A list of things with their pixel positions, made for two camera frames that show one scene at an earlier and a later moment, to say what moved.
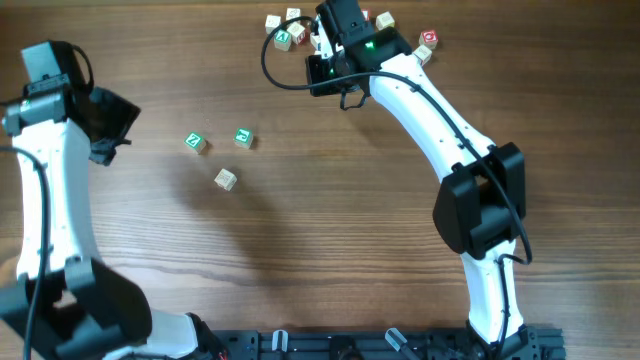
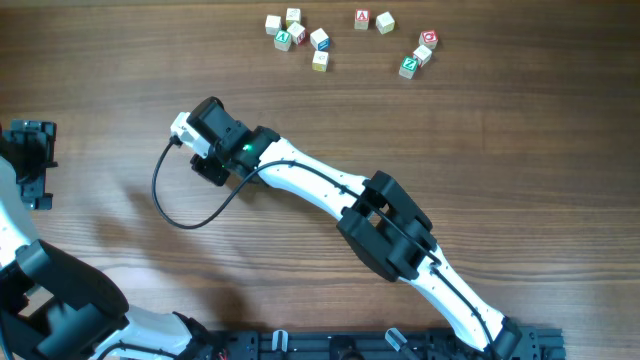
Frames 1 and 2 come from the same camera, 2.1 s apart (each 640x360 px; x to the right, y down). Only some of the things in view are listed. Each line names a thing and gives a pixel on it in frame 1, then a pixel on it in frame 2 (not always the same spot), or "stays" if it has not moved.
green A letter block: [282, 40] stays
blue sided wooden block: [316, 41] stays
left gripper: [116, 120] → [32, 163]
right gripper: [317, 71] → [214, 173]
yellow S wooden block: [384, 21] stays
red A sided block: [423, 53] stays
